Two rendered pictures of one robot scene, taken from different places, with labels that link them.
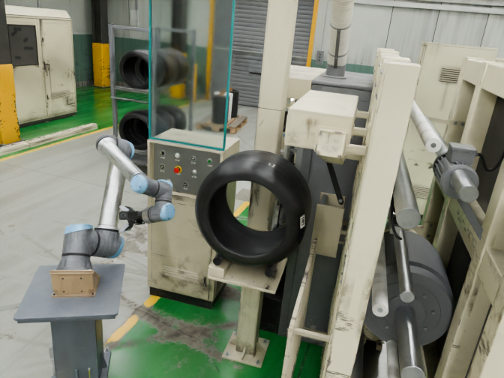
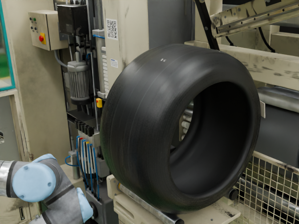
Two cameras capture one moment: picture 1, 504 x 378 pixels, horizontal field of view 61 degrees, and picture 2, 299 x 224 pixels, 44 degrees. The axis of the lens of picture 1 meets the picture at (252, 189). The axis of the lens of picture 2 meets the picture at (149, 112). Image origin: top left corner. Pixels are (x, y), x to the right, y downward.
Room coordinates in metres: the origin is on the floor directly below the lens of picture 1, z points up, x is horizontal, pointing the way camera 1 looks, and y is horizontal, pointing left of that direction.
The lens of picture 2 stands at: (1.33, 1.00, 1.71)
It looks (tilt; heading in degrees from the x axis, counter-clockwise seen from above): 21 degrees down; 310
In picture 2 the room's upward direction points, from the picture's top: 2 degrees counter-clockwise
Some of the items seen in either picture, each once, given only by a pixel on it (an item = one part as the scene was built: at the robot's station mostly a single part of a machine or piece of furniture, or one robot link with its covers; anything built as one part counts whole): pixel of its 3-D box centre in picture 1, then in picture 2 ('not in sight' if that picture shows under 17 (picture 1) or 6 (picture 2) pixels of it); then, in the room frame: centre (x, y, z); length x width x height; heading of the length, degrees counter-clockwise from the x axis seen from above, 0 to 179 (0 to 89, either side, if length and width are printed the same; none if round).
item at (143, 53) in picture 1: (155, 99); not in sight; (6.03, 1.48, 0.96); 1.36 x 0.71 x 1.92; 163
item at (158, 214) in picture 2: (226, 247); (148, 203); (2.09, 0.11, 0.90); 0.35 x 0.05 x 0.05; 167
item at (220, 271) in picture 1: (226, 256); (148, 217); (2.10, 0.11, 0.84); 0.36 x 0.09 x 0.06; 167
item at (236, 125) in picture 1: (223, 108); not in sight; (8.95, 0.75, 0.38); 1.20 x 0.80 x 0.76; 171
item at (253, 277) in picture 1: (249, 267); (175, 210); (2.06, -0.03, 0.80); 0.37 x 0.36 x 0.02; 77
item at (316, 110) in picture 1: (325, 118); not in sight; (1.88, -0.29, 1.71); 0.61 x 0.25 x 0.15; 167
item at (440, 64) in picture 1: (433, 124); not in sight; (5.61, -2.30, 1.05); 1.61 x 0.73 x 2.10; 163
